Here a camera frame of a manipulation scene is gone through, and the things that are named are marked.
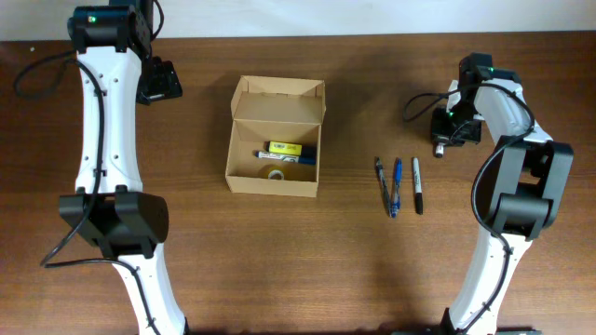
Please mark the black whiteboard marker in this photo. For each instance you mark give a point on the black whiteboard marker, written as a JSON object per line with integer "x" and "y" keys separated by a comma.
{"x": 439, "y": 150}

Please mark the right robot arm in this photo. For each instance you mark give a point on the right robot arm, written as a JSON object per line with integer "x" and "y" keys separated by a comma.
{"x": 517, "y": 192}

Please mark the blue whiteboard marker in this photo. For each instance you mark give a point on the blue whiteboard marker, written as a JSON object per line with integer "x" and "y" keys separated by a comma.
{"x": 286, "y": 158}

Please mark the yellow highlighter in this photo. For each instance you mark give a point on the yellow highlighter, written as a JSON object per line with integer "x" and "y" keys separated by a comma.
{"x": 278, "y": 147}

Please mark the black clear ballpoint pen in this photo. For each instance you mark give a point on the black clear ballpoint pen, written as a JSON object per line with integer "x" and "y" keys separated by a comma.
{"x": 383, "y": 184}

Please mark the blue ballpoint pen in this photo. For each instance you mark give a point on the blue ballpoint pen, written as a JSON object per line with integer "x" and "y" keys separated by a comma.
{"x": 395, "y": 203}

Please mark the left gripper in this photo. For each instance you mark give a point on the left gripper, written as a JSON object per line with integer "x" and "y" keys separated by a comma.
{"x": 167, "y": 82}

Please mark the cardboard box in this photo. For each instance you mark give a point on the cardboard box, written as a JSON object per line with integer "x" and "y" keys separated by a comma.
{"x": 274, "y": 109}

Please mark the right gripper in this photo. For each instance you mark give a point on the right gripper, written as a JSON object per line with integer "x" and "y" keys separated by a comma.
{"x": 441, "y": 136}

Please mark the yellow tape roll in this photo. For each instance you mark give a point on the yellow tape roll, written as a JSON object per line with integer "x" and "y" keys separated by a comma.
{"x": 275, "y": 174}

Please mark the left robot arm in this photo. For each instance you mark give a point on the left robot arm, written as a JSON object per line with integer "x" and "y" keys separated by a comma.
{"x": 109, "y": 208}

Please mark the black permanent marker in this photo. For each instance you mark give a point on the black permanent marker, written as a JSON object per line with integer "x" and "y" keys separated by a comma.
{"x": 417, "y": 184}

